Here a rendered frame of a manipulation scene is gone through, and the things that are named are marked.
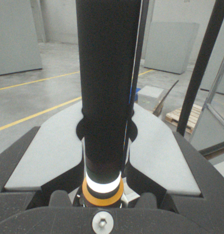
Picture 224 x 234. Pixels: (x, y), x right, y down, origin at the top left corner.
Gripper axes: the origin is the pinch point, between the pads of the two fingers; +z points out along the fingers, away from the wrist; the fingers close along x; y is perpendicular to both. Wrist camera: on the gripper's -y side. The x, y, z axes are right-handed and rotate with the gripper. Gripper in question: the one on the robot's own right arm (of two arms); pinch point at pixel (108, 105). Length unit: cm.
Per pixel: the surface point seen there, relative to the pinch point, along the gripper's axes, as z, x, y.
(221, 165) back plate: 18.1, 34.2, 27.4
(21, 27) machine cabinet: 571, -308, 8
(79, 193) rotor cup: 9.4, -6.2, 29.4
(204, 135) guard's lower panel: 91, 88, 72
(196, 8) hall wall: 1107, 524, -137
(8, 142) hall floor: 156, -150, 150
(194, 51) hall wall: 1068, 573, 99
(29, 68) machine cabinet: 566, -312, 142
